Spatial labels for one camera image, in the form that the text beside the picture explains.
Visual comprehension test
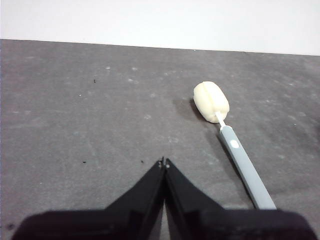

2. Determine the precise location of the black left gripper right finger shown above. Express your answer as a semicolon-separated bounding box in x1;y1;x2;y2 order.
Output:
164;157;319;240

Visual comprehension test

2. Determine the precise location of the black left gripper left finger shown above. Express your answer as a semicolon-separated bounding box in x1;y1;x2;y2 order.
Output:
11;156;166;240

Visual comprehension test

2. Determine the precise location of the grey-handled sponge cup brush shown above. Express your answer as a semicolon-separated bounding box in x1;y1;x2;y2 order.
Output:
192;80;277;210

